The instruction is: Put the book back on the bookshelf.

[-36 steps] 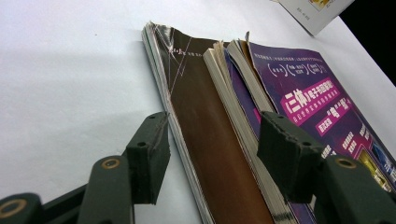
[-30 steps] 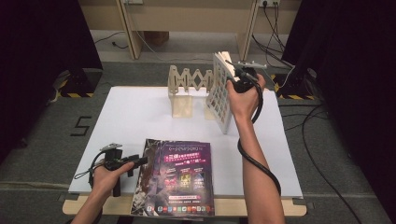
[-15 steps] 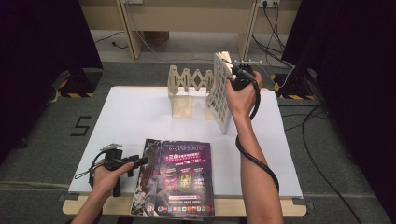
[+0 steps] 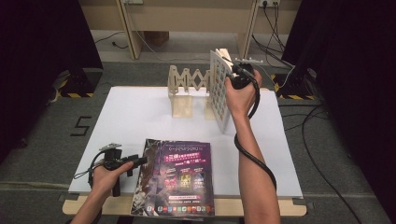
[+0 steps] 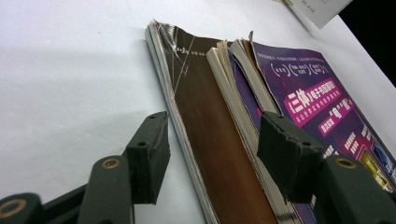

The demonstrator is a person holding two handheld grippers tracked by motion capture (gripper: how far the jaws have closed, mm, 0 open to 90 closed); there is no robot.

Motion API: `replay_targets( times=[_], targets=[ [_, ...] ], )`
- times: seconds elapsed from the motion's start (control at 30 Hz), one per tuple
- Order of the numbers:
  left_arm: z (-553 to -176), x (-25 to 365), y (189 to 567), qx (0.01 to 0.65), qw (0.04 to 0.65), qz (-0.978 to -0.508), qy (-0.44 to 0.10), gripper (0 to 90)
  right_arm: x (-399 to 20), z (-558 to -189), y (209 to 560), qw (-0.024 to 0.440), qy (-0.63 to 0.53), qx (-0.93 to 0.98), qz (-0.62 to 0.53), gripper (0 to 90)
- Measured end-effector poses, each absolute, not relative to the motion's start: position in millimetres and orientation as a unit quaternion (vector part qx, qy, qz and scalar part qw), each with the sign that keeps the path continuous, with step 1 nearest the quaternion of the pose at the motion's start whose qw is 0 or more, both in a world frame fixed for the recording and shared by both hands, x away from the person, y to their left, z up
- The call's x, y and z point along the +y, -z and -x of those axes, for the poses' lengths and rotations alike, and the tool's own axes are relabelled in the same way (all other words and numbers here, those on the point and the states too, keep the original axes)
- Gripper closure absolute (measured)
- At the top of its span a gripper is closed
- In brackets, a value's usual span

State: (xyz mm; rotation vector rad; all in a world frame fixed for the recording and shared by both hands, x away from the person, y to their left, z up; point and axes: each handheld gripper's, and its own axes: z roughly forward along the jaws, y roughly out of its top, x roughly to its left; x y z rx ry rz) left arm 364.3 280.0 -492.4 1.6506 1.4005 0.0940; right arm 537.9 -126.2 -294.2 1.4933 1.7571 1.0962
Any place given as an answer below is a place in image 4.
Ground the wooden expanding book rack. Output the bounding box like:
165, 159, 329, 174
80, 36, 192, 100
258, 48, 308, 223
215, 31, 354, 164
167, 64, 219, 120

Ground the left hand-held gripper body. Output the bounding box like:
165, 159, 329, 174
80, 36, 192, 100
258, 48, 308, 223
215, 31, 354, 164
98, 143, 132, 198

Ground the brown glossy magazine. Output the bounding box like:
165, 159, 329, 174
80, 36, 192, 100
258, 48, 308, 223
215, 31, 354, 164
130, 138, 204, 222

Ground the brown box under desk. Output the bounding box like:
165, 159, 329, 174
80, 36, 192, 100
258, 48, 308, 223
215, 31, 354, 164
143, 31, 171, 47

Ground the person's left hand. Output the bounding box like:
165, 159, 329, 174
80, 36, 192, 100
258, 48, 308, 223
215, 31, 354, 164
92, 161, 134, 200

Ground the long black floor cable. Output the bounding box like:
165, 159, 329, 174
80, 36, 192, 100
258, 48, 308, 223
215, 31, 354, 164
301, 105, 363, 224

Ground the black curtain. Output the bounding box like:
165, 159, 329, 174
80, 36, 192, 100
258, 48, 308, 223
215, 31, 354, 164
281, 0, 396, 222
0, 0, 104, 162

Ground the white picture-grid magazine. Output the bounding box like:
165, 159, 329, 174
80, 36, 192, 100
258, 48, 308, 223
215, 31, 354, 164
208, 48, 234, 134

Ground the thin black wire loop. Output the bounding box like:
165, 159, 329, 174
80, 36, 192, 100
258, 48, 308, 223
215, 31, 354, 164
73, 169, 92, 180

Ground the black stand base striped tape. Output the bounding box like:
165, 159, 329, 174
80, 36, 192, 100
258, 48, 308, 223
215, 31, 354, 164
270, 69, 318, 101
57, 68, 104, 99

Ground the person's right hand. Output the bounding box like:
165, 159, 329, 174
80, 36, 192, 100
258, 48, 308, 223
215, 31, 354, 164
224, 68, 263, 119

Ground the black floor cable with plug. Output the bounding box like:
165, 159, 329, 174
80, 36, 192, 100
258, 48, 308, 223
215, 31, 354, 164
94, 31, 129, 50

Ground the black cable bundle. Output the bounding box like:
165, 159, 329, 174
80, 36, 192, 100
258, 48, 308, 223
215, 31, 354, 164
251, 1, 295, 69

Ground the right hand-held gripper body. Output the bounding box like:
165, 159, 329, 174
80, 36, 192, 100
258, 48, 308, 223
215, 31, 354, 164
232, 57, 264, 91

